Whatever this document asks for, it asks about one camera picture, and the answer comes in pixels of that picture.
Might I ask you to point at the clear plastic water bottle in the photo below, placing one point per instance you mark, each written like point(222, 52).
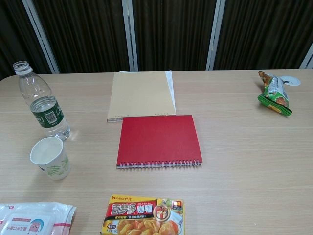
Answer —
point(46, 115)

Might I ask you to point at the white paper cup green print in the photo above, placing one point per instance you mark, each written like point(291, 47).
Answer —
point(56, 169)

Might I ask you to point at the red spiral notebook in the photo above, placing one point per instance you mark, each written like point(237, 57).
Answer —
point(159, 139)

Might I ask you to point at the tan cover notebook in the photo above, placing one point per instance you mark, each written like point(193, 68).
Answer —
point(139, 95)

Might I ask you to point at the white paper sheets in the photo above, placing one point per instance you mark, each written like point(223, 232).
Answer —
point(169, 78)

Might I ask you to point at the black pleated screen panel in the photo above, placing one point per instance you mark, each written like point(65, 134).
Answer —
point(171, 36)
point(12, 36)
point(264, 36)
point(85, 36)

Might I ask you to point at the yellow curry box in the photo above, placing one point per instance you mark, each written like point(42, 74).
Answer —
point(132, 210)

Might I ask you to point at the green snack bag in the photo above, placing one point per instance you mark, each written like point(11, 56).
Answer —
point(276, 95)

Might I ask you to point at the white pink wet wipes pack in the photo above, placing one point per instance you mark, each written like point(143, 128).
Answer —
point(36, 220)

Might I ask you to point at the grey screen frame post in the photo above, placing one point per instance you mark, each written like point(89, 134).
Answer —
point(42, 36)
point(129, 36)
point(215, 36)
point(308, 61)

